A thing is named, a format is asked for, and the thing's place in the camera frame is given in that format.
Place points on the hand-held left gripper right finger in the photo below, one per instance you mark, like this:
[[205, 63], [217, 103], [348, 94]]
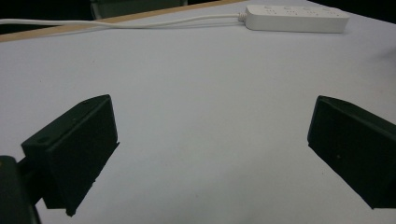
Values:
[[358, 146]]

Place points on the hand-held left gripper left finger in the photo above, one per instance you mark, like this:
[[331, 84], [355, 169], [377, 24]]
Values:
[[77, 149]]

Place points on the white power strip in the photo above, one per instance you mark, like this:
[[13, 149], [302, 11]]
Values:
[[295, 18]]

